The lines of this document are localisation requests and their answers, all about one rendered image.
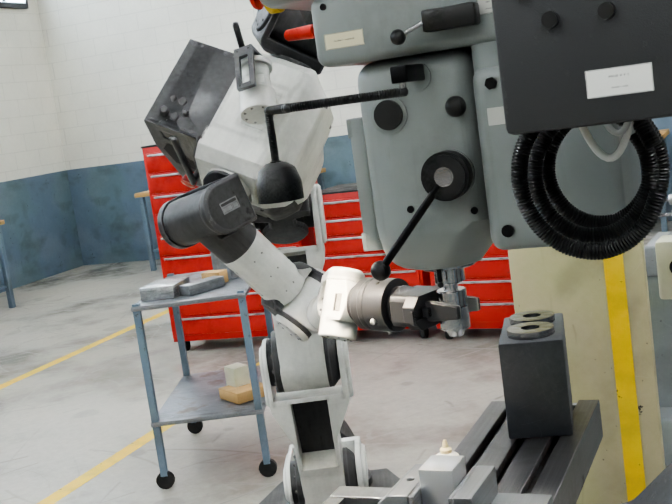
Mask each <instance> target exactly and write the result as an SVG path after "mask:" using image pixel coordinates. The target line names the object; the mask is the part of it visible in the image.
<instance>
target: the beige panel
mask: <svg viewBox="0 0 672 504"><path fill-rule="evenodd" d="M508 257H509V266H510V274H511V283H512V291H513V300H514V309H515V314H516V313H519V312H524V311H531V310H548V311H552V312H554V313H562V314H563V319H564V328H565V338H566V347H567V356H568V365H569V374H570V383H571V393H572V403H577V402H578V400H599V402H600V411H601V421H602V430H603V438H602V440H601V443H600V445H599V448H598V450H597V453H596V455H595V458H594V460H593V463H592V465H591V468H590V470H589V473H588V475H587V478H586V480H585V483H584V485H583V488H582V490H581V493H580V495H579V497H578V500H577V502H576V504H621V503H625V502H628V501H631V500H633V499H634V498H636V497H637V496H638V495H639V494H640V493H641V492H642V491H643V490H644V489H645V488H646V487H647V486H648V485H649V484H650V483H651V482H652V481H653V480H654V479H655V478H656V477H657V476H658V475H659V474H660V473H661V472H662V471H663V470H664V469H665V468H666V467H665V457H664V447H663V436H662V426H661V416H660V405H659V395H658V385H657V374H656V364H655V353H654V343H653V333H652V322H651V312H650V302H649V291H648V281H647V271H646V260H645V250H644V240H642V241H641V243H638V245H635V247H634V248H632V249H631V250H628V251H627V252H625V253H622V254H621V255H618V256H615V257H611V258H608V259H605V258H604V259H603V260H602V259H600V260H598V259H597V260H594V259H593V260H590V259H589V260H587V259H585V260H583V259H579V258H576V257H572V256H569V255H565V253H564V254H562V252H559V251H558V250H557V251H556V250H555V249H552V247H538V248H524V249H511V250H508Z"/></svg>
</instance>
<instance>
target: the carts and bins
mask: <svg viewBox="0 0 672 504"><path fill-rule="evenodd" d="M211 260H212V266H213V270H207V271H200V272H192V273H185V274H177V275H174V273H170V274H167V277H166V278H165V279H159V280H155V281H154V282H152V283H150V284H148V285H146V286H144V287H142V288H140V289H139V290H140V296H141V299H140V300H139V301H138V302H137V303H135V304H132V307H131V312H133V317H134V322H135V328H136V334H137V340H138V346H139V352H140V358H141V363H142V369H143V375H144V381H145V387H146V393H147V399H148V405H149V410H150V416H151V427H152V428H153V434H154V440H155V446H156V451H157V457H158V463H159V469H160V473H159V474H158V476H157V478H156V483H157V485H158V486H159V487H160V488H162V489H169V488H171V487H172V486H173V484H174V482H175V476H174V474H173V473H172V472H171V471H168V466H167V460H166V454H165V448H164V442H163V436H162V430H161V426H168V425H176V424H184V423H188V424H187V428H188V430H189V431H190V432H191V433H193V434H197V433H199V432H200V431H201V430H202V428H203V422H202V421H209V420H217V419H225V418H233V417H241V416H249V415H256V419H257V425H258V431H259V438H260V444H261V451H262V457H263V460H262V461H261V462H260V464H259V471H260V473H261V474H262V475H263V476H265V477H271V476H273V475H274V474H275V473H276V471H277V463H276V462H275V460H274V459H271V458H270V451H269V445H268V438H267V432H266V425H265V419H264V411H265V408H266V400H265V394H264V388H263V382H262V376H261V370H260V365H257V366H256V360H255V354H254V347H253V341H252V334H251V328H250V321H249V315H248V308H247V302H246V296H247V294H248V293H249V291H250V289H251V287H250V286H249V285H248V284H247V283H246V282H245V281H243V280H242V279H241V278H240V277H239V276H238V275H237V274H236V273H234V272H232V270H231V269H230V268H228V267H227V266H226V265H225V264H224V263H223V262H222V261H221V260H219V259H218V258H217V257H216V256H215V255H214V254H213V253H212V252H211ZM236 298H238V302H239V309H240V315H241V322H242V328H243V335H244V341H245V348H246V354H247V361H248V365H246V364H242V363H238V362H237V363H234V364H230V365H227V366H224V370H217V371H209V372H201V373H193V374H190V369H189V363H188V357H187V350H186V344H185V338H184V332H183V326H182V320H181V314H180V308H179V306H182V305H190V304H198V303H206V302H213V301H221V300H229V299H236ZM167 307H172V309H173V315H174V321H175V327H176V334H177V340H178V346H179V352H180V358H181V364H182V370H183V377H182V378H181V380H180V381H179V383H178V384H177V386H176V387H175V389H174V390H173V392H172V393H171V394H170V396H169V397H168V399H167V400H166V402H165V403H164V405H163V406H162V408H161V409H160V410H159V412H158V407H157V401H156V395H155V389H154V383H153V377H152V371H151V365H150V359H149V353H148V347H147V342H146V336H145V330H144V324H143V318H142V312H141V311H144V310H152V309H159V308H167ZM264 313H265V319H266V326H267V332H268V339H270V338H271V336H270V333H271V332H272V331H274V327H273V321H272V314H271V312H269V311H268V310H267V309H266V308H265V307H264Z"/></svg>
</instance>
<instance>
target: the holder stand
mask: <svg viewBox="0 0 672 504"><path fill-rule="evenodd" d="M498 350H499V358H500V367H501V375H502V383H503V392H504V400H505V409H506V417H507V425H508V434H509V438H510V439H517V438H534V437H550V436H567V435H573V410H572V393H571V383H570V374H569V365H568V356H567V347H566V338H565V328H564V319H563V314H562V313H554V312H552V311H548V310H531V311H524V312H519V313H516V314H513V315H511V316H510V317H508V318H504V322H503V327H502V331H501V335H500V340H499V344H498Z"/></svg>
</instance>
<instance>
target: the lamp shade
mask: <svg viewBox="0 0 672 504"><path fill-rule="evenodd" d="M256 190H257V197H258V204H274V203H282V202H288V201H294V200H298V199H302V198H304V192H303V185H302V179H301V177H300V175H299V173H298V171H297V169H296V167H295V166H294V165H292V164H290V163H288V162H286V161H281V160H279V161H271V162H270V163H268V164H265V165H264V166H263V167H262V168H261V169H260V170H259V171H258V177H257V183H256Z"/></svg>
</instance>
